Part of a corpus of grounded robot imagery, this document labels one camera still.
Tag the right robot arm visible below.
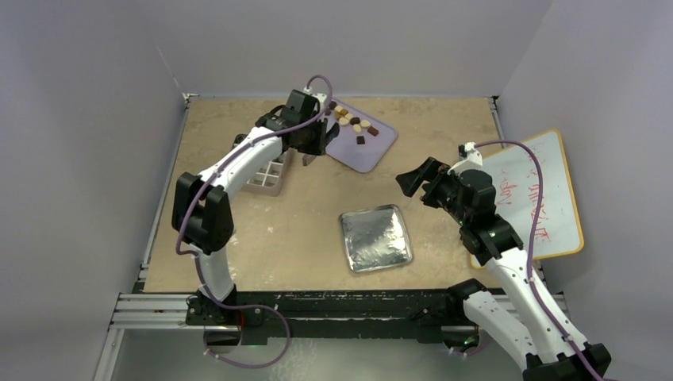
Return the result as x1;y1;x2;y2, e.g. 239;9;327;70
395;157;612;380

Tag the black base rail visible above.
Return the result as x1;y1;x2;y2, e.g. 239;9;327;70
107;287;571;348

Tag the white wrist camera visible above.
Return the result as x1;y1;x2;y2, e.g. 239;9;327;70
450;142;483;175
310;93;328;108

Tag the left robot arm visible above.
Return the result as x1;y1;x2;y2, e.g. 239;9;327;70
171;87;339;325

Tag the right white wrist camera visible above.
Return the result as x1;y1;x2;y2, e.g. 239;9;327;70
450;142;483;175

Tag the brown square chocolate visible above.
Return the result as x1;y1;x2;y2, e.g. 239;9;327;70
367;126;379;137

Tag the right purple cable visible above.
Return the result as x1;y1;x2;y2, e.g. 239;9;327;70
473;140;616;381

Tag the yellow framed whiteboard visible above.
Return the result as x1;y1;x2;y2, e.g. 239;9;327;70
482;129;584;260

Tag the purple plastic tray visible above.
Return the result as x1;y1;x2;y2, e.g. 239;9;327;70
326;98;398;173

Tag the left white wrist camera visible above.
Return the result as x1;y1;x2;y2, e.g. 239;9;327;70
310;93;328;108

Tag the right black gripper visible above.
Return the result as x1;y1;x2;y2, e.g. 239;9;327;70
396;158;470;226

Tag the silver metal box lid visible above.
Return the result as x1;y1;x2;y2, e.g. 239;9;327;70
339;204;413;273

